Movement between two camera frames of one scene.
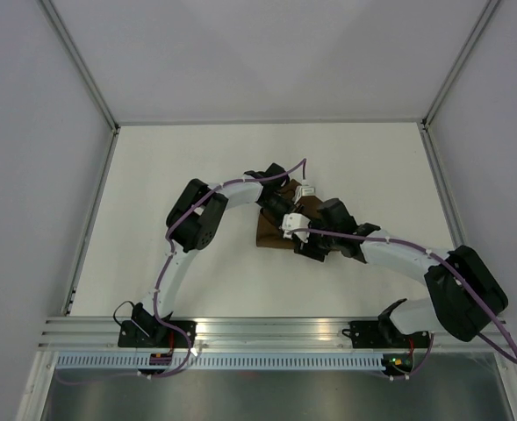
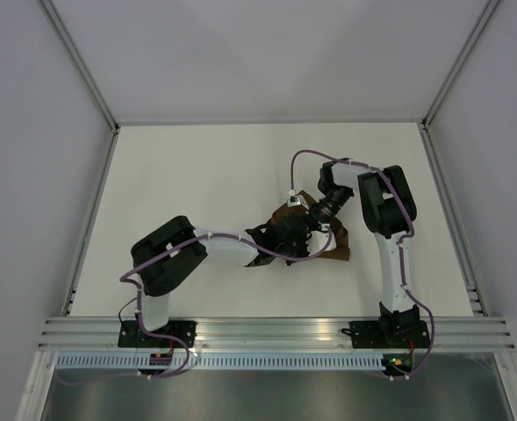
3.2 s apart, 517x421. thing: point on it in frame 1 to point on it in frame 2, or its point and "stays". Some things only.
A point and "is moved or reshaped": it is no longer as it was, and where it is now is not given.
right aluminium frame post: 490,8 stays
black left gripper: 291,207 to 303,239
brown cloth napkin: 269,232 is moved or reshaped
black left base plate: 154,334 stays
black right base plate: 371,334 stays
